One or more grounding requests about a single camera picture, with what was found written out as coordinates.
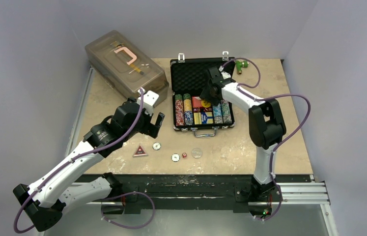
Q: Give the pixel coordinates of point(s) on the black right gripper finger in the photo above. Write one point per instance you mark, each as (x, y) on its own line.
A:
(216, 99)
(205, 95)

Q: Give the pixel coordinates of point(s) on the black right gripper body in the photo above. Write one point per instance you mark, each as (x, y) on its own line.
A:
(209, 94)

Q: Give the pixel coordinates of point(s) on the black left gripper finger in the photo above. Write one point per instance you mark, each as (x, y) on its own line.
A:
(146, 128)
(157, 125)

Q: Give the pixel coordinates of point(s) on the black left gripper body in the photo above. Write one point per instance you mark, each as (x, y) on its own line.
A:
(146, 116)

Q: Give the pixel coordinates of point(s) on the yellow big blind button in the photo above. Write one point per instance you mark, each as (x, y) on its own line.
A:
(206, 104)

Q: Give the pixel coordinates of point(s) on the red card deck box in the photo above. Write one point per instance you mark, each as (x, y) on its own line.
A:
(196, 102)

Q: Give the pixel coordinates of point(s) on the blue yellow card deck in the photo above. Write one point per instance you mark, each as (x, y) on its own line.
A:
(203, 118)

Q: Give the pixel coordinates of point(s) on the red triangle all-in marker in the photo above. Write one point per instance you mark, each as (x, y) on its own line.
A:
(140, 152)

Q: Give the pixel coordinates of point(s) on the clear round button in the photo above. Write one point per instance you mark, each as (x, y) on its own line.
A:
(197, 153)

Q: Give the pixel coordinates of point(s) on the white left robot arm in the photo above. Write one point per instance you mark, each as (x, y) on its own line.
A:
(46, 200)

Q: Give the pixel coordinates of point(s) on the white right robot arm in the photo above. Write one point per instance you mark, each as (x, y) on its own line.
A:
(266, 124)

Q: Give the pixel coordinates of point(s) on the black poker set case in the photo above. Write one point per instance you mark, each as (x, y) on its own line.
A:
(188, 76)

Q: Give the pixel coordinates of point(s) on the purple green chip row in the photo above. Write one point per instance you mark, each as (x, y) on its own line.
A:
(226, 112)

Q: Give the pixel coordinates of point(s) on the red dice in case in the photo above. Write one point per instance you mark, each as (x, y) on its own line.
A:
(197, 110)

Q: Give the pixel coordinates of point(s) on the yellow blue chip row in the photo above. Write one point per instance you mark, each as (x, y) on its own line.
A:
(188, 112)

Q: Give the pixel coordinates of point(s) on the red white chip row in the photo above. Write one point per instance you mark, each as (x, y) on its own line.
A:
(179, 110)

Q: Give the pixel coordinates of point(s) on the light blue chip row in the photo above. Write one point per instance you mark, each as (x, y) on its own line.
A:
(217, 113)

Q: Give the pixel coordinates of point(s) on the white dealer chip left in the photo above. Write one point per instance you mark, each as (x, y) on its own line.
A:
(156, 146)

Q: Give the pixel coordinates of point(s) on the white dealer chip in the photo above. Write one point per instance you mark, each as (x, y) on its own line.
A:
(156, 146)
(175, 157)

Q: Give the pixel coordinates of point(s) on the green toy tool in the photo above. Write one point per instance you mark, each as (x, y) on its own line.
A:
(240, 64)

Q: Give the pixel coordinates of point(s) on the white dealer chip right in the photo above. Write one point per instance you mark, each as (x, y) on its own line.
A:
(175, 157)

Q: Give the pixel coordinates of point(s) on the pink c-clamp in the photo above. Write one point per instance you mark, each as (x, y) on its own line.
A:
(129, 53)

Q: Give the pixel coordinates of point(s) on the translucent brown plastic box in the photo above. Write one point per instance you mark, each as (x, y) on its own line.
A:
(127, 79)

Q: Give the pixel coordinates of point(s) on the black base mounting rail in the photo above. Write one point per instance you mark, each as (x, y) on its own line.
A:
(213, 192)

